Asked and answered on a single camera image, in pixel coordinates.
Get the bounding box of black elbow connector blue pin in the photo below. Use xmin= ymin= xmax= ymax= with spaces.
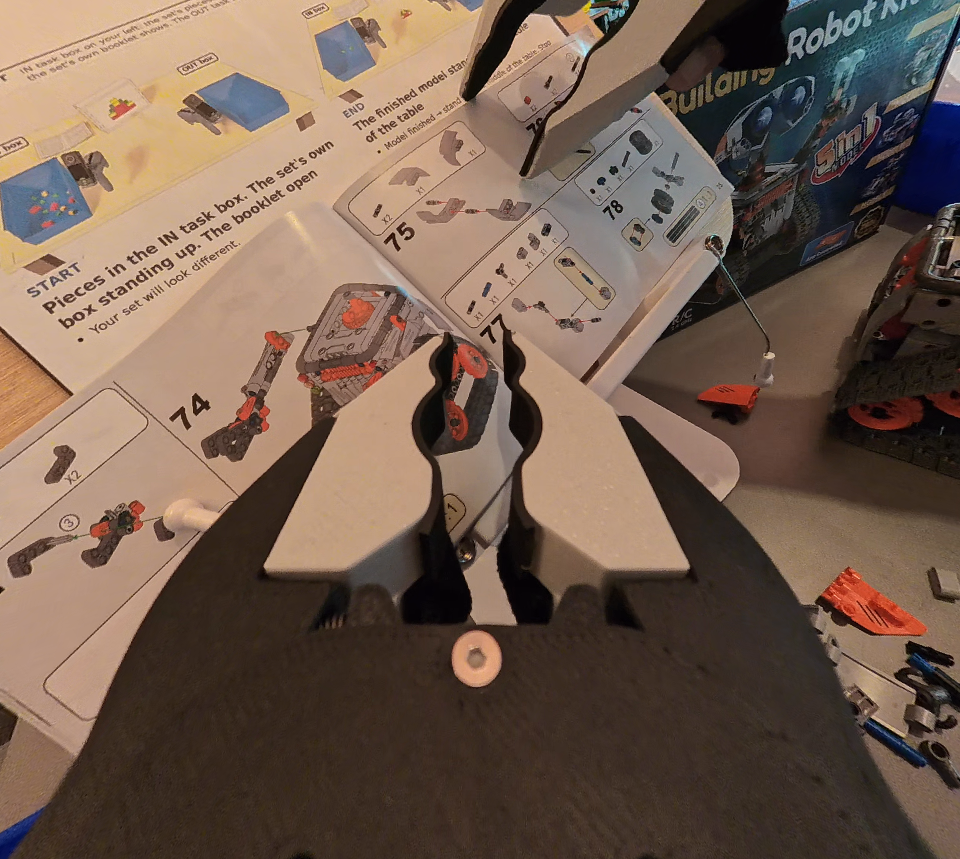
xmin=896 ymin=656 xmax=960 ymax=712

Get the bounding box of instruction booklet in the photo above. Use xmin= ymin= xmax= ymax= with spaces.
xmin=0 ymin=82 xmax=735 ymax=755

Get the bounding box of blue robot kit box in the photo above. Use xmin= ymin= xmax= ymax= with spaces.
xmin=637 ymin=0 xmax=960 ymax=343

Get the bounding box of small orange piece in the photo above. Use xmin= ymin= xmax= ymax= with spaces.
xmin=697 ymin=382 xmax=762 ymax=423

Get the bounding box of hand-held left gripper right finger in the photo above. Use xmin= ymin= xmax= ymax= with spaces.
xmin=504 ymin=332 xmax=691 ymax=588

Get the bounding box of small grey pin connector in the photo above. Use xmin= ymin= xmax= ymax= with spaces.
xmin=918 ymin=739 xmax=960 ymax=789

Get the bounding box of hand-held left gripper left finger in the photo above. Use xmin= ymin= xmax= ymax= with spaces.
xmin=262 ymin=332 xmax=456 ymax=586

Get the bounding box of orange angled panel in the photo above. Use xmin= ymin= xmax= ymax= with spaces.
xmin=817 ymin=568 xmax=929 ymax=637

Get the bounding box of blue axle pin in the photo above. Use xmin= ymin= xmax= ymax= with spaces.
xmin=862 ymin=718 xmax=930 ymax=769

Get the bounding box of large grey curved panel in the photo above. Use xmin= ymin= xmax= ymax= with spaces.
xmin=802 ymin=604 xmax=920 ymax=721

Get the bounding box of tracked toy robot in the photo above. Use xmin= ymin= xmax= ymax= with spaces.
xmin=832 ymin=202 xmax=960 ymax=481

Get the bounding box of large printed task sheet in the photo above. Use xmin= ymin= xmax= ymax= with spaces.
xmin=0 ymin=0 xmax=605 ymax=397

